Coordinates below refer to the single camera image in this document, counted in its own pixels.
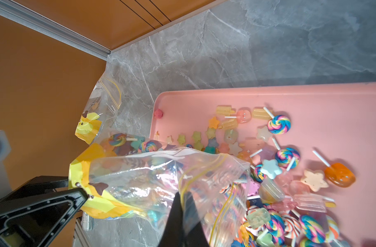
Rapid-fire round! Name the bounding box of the clear ziploc bag with candies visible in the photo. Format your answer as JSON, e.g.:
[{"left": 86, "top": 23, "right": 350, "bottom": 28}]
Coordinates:
[{"left": 75, "top": 74, "right": 122, "bottom": 145}]

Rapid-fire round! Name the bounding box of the pink plastic tray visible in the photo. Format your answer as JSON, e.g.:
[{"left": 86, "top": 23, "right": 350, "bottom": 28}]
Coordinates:
[{"left": 149, "top": 83, "right": 376, "bottom": 247}]

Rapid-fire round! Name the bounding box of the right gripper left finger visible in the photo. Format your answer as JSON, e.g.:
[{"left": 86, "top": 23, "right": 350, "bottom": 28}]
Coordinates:
[{"left": 158, "top": 193, "right": 183, "bottom": 247}]

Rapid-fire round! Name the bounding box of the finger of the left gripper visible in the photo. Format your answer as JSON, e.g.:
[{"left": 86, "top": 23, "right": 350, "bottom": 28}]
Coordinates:
[
  {"left": 0, "top": 176, "right": 69, "bottom": 207},
  {"left": 0, "top": 188, "right": 88, "bottom": 247}
]

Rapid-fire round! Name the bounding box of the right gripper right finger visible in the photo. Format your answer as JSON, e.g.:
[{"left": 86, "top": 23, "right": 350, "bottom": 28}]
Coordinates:
[{"left": 183, "top": 192, "right": 209, "bottom": 247}]

